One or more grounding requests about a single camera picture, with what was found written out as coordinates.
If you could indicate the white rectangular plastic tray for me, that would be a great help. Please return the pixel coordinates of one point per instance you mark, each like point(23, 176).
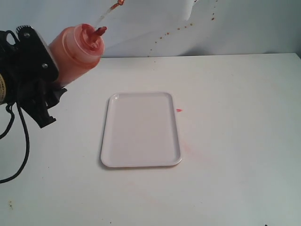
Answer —
point(140, 131)

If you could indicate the red sauce squeeze bottle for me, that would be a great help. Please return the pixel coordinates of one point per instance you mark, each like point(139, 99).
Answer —
point(78, 49)

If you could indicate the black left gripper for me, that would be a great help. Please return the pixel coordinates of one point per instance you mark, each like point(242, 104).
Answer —
point(27, 70)

